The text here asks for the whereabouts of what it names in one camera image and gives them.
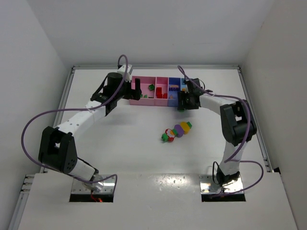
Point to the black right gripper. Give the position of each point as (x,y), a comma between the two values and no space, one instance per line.
(183,100)

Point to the red lego brick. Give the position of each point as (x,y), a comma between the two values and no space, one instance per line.
(160,94)

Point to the green lego brick bottom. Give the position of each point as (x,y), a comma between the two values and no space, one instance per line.
(164,137)

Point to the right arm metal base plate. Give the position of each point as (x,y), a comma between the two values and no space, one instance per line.
(208,187)

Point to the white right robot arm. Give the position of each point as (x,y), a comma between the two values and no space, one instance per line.
(237,122)

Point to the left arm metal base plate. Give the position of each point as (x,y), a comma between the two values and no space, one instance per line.
(106,185)

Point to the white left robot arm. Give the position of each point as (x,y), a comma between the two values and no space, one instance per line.
(58,144)

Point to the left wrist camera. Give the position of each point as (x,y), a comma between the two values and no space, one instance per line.
(125,68)

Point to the pink and blue sorting tray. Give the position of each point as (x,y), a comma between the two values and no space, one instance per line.
(163,82)

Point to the white flower lego piece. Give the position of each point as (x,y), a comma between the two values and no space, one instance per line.
(170,133)

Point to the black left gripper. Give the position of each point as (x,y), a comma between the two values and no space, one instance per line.
(132,89)

